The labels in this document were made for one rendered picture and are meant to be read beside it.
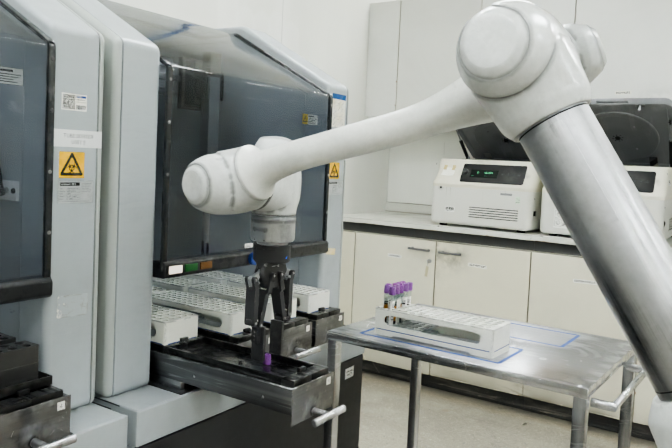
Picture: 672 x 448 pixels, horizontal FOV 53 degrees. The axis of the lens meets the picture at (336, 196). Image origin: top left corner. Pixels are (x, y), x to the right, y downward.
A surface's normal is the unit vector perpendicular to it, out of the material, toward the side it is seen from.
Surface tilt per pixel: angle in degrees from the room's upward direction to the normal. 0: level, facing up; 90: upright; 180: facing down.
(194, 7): 90
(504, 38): 85
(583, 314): 90
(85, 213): 90
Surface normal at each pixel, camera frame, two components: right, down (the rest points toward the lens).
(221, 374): -0.55, 0.02
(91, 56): 0.84, 0.07
